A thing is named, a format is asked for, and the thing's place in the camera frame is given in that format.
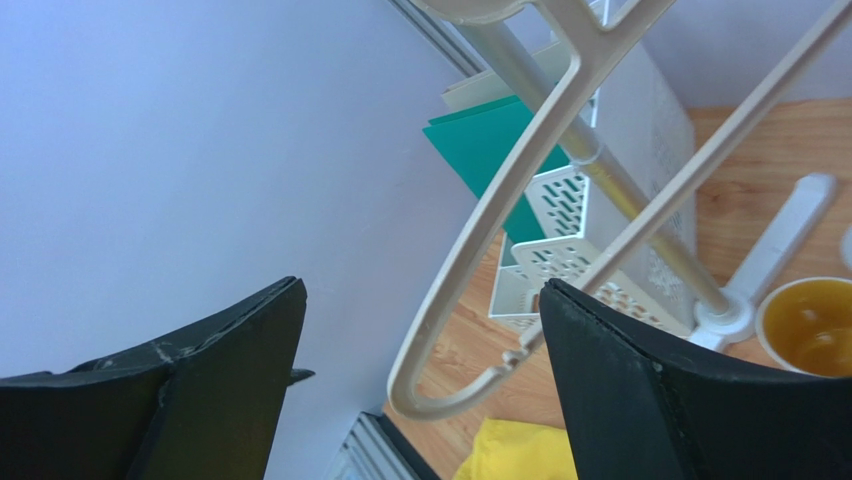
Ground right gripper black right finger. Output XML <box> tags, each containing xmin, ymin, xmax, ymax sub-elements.
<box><xmin>539</xmin><ymin>279</ymin><xmax>851</xmax><ymax>479</ymax></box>

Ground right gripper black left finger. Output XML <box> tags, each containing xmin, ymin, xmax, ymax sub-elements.
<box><xmin>1</xmin><ymin>277</ymin><xmax>310</xmax><ymax>479</ymax></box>

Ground yellow shorts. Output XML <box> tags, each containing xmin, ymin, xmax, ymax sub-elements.
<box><xmin>453</xmin><ymin>418</ymin><xmax>578</xmax><ymax>480</ymax></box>

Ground beige clothes hanger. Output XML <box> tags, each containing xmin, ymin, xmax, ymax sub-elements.
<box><xmin>387</xmin><ymin>1</ymin><xmax>851</xmax><ymax>421</ymax></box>

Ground white clothes rack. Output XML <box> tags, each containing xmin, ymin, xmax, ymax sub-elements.
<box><xmin>401</xmin><ymin>1</ymin><xmax>851</xmax><ymax>354</ymax></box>

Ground white perforated file holder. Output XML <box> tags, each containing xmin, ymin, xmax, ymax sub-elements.
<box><xmin>488</xmin><ymin>45</ymin><xmax>696</xmax><ymax>338</ymax></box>

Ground white mug with yellow interior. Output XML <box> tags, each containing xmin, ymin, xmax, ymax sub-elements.
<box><xmin>755</xmin><ymin>276</ymin><xmax>851</xmax><ymax>378</ymax></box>

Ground green folder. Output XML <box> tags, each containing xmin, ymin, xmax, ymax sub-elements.
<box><xmin>423</xmin><ymin>96</ymin><xmax>570</xmax><ymax>243</ymax></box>

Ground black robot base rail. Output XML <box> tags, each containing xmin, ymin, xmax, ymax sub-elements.
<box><xmin>323</xmin><ymin>412</ymin><xmax>439</xmax><ymax>480</ymax></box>

